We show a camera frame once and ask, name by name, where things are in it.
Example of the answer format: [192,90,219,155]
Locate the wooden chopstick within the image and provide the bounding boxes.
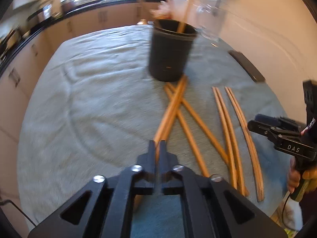
[133,75,186,211]
[227,87,262,173]
[225,86,264,202]
[177,0,194,33]
[156,76,189,164]
[217,88,249,196]
[212,86,238,189]
[160,86,210,177]
[166,82,230,166]

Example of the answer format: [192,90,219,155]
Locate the lower kitchen cabinets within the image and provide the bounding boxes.
[0,2,164,130]

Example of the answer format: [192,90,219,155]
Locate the right hand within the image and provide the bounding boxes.
[287,157,317,193]

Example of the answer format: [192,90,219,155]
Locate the black smartphone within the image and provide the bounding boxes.
[228,50,265,82]

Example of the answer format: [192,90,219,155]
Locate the blue-grey towel table cover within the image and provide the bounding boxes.
[17,25,285,224]

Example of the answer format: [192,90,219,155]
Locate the clear glass beer mug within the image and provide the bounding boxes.
[196,0,226,46]

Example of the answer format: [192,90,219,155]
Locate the dark utensil holder cup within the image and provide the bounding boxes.
[148,19,197,82]

